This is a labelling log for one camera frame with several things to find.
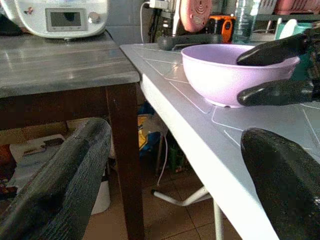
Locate lilac plastic bowl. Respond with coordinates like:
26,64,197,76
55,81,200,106
180,44,301,109

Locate dark red basket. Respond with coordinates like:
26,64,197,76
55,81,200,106
272,0,320,16

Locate clear plastic bottle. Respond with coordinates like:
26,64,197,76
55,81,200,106
231,0,261,45

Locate white kitchen machine with display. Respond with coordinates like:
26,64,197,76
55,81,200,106
0,0,109,40

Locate thin pale pink cable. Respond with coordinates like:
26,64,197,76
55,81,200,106
156,134,169,187

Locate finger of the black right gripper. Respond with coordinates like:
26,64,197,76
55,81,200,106
235,33,311,67
237,79,320,108

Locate white cardboard box with papers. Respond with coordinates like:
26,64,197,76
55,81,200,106
6,133,67,189

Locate white plastic bucket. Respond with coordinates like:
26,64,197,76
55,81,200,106
90,179,112,216

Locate orange and black device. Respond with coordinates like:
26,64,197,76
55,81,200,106
207,14,237,44

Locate dark wooden table grey top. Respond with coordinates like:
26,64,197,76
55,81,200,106
0,29,146,240

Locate green packages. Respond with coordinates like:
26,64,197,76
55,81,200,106
168,146,186,174

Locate pink round appliance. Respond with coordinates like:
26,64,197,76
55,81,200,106
179,0,214,33

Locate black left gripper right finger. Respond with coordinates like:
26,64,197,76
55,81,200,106
240,127,320,240

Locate teal box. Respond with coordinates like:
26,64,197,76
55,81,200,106
274,21,315,41

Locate white folding table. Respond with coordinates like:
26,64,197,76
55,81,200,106
119,42,320,240

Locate blue and yellow bag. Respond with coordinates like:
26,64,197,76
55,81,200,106
136,101,162,158

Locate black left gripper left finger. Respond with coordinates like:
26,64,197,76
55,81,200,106
0,117,112,240

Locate white power adapter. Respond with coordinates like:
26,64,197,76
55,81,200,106
149,0,171,9

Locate white power cable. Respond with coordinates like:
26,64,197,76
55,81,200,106
139,1,151,44

